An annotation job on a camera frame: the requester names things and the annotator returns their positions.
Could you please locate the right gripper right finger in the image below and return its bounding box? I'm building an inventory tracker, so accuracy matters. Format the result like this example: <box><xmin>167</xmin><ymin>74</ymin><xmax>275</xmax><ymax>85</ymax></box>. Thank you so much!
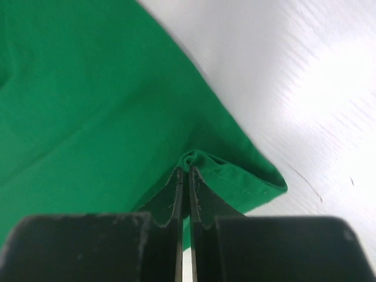
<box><xmin>188</xmin><ymin>167</ymin><xmax>375</xmax><ymax>281</ymax></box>

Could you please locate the green t shirt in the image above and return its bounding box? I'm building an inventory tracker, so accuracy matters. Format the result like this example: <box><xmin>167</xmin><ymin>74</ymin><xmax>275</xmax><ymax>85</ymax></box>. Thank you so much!
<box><xmin>1</xmin><ymin>1</ymin><xmax>287</xmax><ymax>240</ymax></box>

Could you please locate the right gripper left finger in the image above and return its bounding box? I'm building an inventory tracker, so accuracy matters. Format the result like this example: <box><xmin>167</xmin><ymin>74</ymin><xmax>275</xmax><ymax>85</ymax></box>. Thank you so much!
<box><xmin>1</xmin><ymin>167</ymin><xmax>184</xmax><ymax>281</ymax></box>

